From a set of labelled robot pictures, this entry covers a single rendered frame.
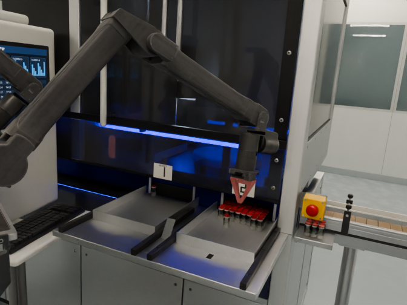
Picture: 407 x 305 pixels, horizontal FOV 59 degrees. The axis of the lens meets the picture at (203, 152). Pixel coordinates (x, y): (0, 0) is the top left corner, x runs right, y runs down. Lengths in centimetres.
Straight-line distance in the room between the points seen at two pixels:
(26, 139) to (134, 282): 114
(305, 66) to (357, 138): 468
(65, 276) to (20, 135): 136
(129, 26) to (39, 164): 98
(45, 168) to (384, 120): 495
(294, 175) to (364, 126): 462
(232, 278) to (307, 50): 73
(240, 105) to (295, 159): 36
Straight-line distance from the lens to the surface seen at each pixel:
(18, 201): 160
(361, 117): 583
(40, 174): 166
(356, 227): 141
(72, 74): 76
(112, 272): 179
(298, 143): 124
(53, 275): 208
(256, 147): 103
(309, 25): 124
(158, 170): 146
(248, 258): 112
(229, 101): 95
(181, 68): 87
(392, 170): 596
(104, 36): 78
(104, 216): 134
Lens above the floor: 143
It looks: 13 degrees down
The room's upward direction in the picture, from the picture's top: 4 degrees clockwise
